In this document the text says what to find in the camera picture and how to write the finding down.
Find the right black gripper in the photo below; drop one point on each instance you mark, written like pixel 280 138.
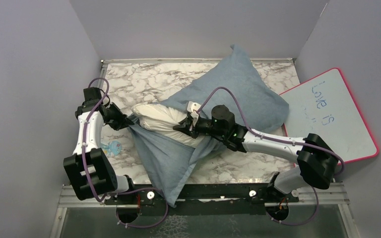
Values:
pixel 187 127

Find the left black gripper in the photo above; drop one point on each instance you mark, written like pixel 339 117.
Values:
pixel 121 121

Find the white pillow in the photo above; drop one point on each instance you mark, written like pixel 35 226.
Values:
pixel 162 119

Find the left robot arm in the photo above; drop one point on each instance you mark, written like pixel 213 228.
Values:
pixel 88 168

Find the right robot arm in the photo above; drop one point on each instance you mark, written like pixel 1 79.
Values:
pixel 315 162

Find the blue packaged toothbrush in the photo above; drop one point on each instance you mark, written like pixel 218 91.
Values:
pixel 112 148

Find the pink framed whiteboard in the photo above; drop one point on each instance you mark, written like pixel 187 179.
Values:
pixel 325 105

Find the aluminium table frame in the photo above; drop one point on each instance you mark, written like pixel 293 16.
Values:
pixel 308 195

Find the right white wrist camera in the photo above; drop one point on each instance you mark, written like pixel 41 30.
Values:
pixel 193 109

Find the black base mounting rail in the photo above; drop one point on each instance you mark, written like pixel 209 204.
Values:
pixel 200 200

